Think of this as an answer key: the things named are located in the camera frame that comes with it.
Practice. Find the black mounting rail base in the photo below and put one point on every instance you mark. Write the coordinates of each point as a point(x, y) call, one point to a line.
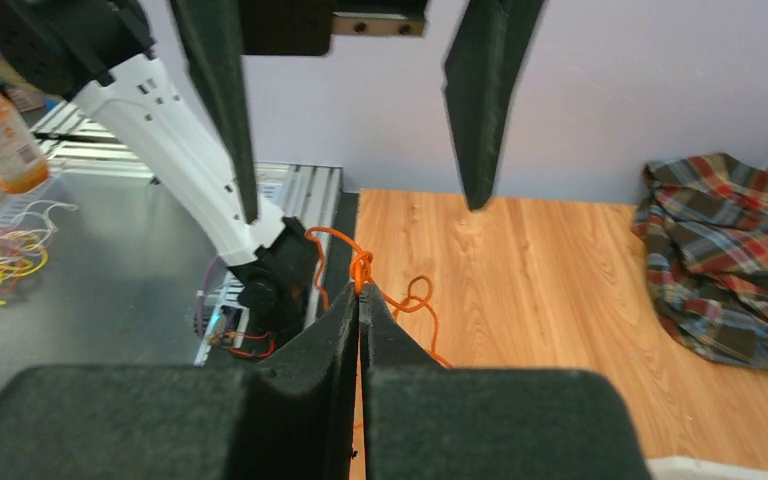
point(155, 266)

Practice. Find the plaid flannel shirt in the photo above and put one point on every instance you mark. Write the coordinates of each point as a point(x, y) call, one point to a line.
point(704, 224)

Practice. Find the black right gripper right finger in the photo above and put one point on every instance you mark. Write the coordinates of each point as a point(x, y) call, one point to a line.
point(426, 421)

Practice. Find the white plastic bin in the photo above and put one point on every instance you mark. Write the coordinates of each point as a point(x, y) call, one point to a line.
point(685, 468)

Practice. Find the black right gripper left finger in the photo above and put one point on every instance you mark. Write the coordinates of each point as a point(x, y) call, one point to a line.
point(289, 416)

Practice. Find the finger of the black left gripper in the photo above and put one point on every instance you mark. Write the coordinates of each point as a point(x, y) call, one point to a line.
point(211, 36)
point(481, 71)

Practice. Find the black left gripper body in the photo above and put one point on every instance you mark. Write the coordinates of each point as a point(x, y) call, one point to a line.
point(306, 27)

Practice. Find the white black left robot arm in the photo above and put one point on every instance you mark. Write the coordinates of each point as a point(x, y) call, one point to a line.
point(100, 56)

